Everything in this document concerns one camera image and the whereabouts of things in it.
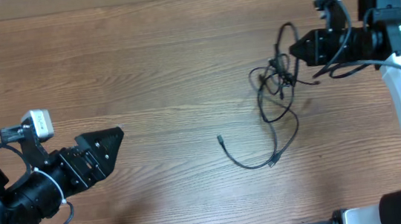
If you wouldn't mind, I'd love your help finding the black usb cable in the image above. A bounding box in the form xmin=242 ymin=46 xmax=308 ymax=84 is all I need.
xmin=205 ymin=19 xmax=329 ymax=174

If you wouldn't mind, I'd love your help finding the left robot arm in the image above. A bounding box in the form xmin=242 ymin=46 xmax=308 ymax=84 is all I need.
xmin=0 ymin=124 xmax=124 ymax=224

